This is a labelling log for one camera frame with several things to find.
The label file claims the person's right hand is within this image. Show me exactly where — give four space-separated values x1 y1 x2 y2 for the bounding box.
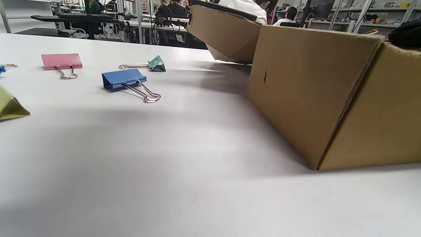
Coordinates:
388 19 421 48

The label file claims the brown cardboard mailer box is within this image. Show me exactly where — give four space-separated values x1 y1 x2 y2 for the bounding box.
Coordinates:
187 5 421 171

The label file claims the teal binder clip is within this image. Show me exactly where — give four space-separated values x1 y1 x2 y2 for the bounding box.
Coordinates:
118 55 166 72

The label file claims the dark blue binder clip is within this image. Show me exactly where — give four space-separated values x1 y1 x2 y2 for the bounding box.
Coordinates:
101 68 161 103

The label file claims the pink binder clip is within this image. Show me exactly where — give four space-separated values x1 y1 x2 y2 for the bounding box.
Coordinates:
41 53 83 80

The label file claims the gold binder clip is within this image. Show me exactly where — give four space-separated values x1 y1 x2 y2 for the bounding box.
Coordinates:
0 85 31 122

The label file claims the grey storage shelving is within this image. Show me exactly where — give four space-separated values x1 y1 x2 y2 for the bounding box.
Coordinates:
270 0 421 33

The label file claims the long black desk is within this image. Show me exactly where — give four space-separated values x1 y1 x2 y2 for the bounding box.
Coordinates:
31 13 138 40

